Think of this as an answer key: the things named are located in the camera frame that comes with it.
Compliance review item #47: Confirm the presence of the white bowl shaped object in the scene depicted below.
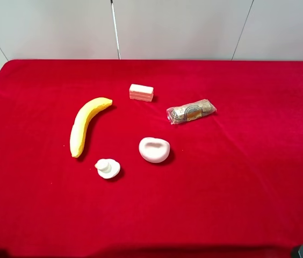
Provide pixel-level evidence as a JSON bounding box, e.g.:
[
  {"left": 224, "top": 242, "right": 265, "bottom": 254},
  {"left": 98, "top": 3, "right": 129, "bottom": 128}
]
[{"left": 139, "top": 137, "right": 170, "bottom": 163}]

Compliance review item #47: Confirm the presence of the layered wafer cake block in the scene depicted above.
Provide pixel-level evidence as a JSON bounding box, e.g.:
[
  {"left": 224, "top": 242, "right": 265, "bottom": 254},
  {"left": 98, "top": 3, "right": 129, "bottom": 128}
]
[{"left": 129, "top": 84, "right": 154, "bottom": 102}]

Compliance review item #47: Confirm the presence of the yellow banana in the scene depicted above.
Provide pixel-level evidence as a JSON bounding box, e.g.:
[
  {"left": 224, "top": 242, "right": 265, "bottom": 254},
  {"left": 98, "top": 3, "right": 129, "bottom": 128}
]
[{"left": 69, "top": 97, "right": 113, "bottom": 158}]

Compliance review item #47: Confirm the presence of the wrapped snack bar packet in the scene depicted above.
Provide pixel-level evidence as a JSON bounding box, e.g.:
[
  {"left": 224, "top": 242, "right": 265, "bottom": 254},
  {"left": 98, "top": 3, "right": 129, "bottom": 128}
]
[{"left": 166, "top": 99, "right": 217, "bottom": 125}]

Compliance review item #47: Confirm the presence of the white toy duck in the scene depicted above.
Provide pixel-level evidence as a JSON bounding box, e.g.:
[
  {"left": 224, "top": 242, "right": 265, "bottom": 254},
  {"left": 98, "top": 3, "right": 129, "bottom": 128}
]
[{"left": 95, "top": 159, "right": 121, "bottom": 180}]

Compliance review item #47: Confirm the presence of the red table cloth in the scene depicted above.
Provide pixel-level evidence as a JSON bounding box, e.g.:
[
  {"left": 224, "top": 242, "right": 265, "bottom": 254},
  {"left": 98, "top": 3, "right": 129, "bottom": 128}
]
[{"left": 0, "top": 60, "right": 303, "bottom": 257}]

